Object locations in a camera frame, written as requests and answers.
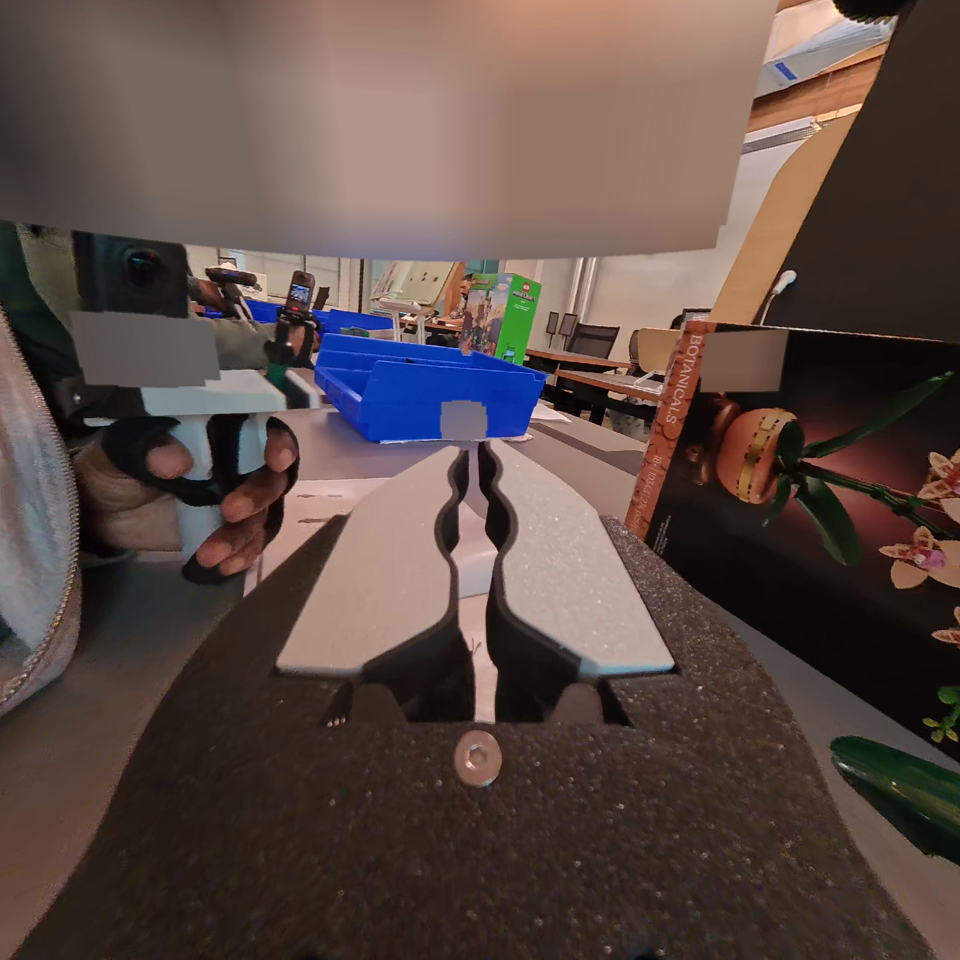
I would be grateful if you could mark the dark flower set box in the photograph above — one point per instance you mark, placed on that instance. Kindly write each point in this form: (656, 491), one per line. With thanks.
(825, 465)

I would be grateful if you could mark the light wooden chair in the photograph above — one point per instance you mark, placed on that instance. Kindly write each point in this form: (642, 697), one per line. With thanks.
(412, 281)
(652, 352)

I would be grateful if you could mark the green toy set box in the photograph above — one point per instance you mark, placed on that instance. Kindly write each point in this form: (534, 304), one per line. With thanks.
(517, 322)

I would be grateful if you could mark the person's left hand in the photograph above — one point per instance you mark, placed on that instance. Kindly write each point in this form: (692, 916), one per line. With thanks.
(127, 502)

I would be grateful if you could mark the wooden table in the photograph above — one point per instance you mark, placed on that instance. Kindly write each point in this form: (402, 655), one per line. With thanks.
(600, 381)
(577, 358)

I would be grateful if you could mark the white cotton swab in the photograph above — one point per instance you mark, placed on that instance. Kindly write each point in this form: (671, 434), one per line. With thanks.
(784, 281)

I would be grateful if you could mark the another person's forearm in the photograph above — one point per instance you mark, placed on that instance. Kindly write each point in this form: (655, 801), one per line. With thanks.
(232, 345)

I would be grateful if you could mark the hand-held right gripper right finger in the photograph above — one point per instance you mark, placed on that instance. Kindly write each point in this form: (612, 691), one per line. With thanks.
(570, 585)

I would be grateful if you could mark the person's grey jacket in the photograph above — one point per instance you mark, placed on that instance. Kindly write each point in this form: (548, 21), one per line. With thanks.
(34, 525)

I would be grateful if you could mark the grey desk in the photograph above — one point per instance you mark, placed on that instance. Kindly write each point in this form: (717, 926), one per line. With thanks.
(67, 787)

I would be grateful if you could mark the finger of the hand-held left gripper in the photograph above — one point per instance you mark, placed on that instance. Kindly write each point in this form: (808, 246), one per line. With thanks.
(240, 397)
(309, 394)

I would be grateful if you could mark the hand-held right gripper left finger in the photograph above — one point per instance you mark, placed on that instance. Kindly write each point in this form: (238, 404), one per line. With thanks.
(375, 570)

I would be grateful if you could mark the blue plastic bin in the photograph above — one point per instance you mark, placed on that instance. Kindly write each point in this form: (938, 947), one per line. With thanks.
(450, 397)
(341, 375)
(360, 321)
(264, 310)

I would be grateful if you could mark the brown cardboard sheet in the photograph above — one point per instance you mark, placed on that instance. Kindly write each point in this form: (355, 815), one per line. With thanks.
(795, 210)

